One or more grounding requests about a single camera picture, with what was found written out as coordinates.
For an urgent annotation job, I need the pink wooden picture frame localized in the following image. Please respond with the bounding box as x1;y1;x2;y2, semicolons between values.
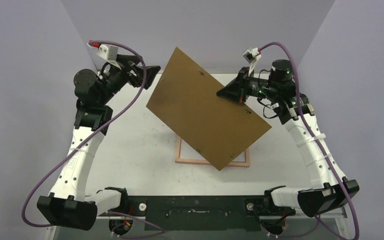
174;136;251;170

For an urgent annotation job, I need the brown cardboard backing board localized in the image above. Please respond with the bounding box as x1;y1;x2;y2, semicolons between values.
146;47;271;163

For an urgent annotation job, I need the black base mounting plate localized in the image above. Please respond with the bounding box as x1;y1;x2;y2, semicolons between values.
95;195;297;232

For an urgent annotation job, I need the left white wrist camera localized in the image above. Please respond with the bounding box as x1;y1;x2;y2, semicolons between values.
87;40;118;62

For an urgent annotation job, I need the seascape photo print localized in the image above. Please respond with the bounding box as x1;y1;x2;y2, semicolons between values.
179;139;247;163

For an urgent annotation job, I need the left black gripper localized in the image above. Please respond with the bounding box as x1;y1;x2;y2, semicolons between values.
98;53;160;105

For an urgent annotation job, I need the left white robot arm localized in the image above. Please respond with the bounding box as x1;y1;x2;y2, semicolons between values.
36;54;161;231

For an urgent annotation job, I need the aluminium rail front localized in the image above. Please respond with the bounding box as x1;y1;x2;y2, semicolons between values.
44;195;352;240

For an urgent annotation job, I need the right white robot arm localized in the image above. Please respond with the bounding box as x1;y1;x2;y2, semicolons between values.
216;59;360;218

